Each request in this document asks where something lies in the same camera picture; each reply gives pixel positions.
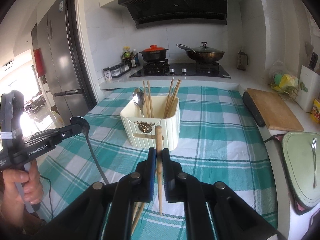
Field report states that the black spice rack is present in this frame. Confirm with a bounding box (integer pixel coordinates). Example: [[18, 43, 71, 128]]
[[110, 62, 130, 78]]

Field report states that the chopstick in holder left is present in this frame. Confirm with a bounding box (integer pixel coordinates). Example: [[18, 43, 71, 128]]
[[147, 80, 153, 118]]

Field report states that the steel fork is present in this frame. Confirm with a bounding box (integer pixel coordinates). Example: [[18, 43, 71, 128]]
[[311, 137, 317, 189]]

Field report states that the teal white checkered tablecloth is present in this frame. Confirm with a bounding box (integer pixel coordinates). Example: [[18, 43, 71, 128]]
[[38, 87, 278, 226]]

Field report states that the stainless steel refrigerator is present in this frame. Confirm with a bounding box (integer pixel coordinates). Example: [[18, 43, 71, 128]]
[[36, 0, 97, 124]]

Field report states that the white knife block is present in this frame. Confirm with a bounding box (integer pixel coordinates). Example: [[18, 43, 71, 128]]
[[296, 66, 319, 113]]

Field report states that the black pot orange lid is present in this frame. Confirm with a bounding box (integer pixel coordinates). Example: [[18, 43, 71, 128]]
[[140, 45, 168, 63]]

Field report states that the dark glass french press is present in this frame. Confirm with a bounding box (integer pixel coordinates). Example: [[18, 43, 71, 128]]
[[237, 49, 249, 71]]

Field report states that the person's left hand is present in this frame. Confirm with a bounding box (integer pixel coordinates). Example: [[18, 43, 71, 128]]
[[1, 160, 43, 229]]

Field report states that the black range hood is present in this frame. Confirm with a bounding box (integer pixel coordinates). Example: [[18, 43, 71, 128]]
[[118, 0, 228, 29]]

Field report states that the green plastic cutting board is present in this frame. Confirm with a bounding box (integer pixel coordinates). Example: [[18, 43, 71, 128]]
[[281, 132, 319, 209]]

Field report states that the chopstick in holder right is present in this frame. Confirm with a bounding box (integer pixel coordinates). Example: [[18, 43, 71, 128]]
[[163, 78, 174, 118]]

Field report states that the white labelled spice jar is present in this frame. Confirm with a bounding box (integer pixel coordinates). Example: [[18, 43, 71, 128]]
[[103, 68, 112, 82]]

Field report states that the wooden chopstick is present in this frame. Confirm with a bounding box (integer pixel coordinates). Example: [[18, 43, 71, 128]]
[[143, 81, 150, 118], [155, 126, 163, 215], [164, 79, 181, 118], [169, 84, 175, 104], [166, 79, 181, 118], [131, 202, 145, 234]]

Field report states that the yellow snack packet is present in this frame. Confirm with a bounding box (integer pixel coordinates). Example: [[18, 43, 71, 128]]
[[310, 99, 320, 124]]

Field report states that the large steel spoon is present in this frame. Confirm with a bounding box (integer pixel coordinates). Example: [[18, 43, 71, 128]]
[[133, 88, 145, 117]]

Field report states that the small steel spoon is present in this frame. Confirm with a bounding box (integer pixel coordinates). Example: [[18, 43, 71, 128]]
[[70, 116, 109, 185]]

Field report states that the wooden cutting board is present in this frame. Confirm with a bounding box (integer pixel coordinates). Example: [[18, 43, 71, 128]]
[[246, 88, 304, 132]]

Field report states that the chopstick in holder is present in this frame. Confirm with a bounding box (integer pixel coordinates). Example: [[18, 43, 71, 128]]
[[163, 78, 174, 118], [147, 80, 153, 118]]

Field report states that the black gas stove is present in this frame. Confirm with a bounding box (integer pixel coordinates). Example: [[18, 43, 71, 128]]
[[130, 60, 231, 79]]

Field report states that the black wok glass lid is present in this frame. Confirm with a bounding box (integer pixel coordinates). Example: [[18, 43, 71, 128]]
[[176, 42, 225, 64]]

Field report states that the plastic bag with produce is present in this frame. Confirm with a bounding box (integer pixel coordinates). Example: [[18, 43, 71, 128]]
[[269, 60, 309, 101]]

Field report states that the cream ribbed utensil holder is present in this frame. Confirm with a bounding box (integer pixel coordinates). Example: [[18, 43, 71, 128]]
[[120, 96, 180, 151]]

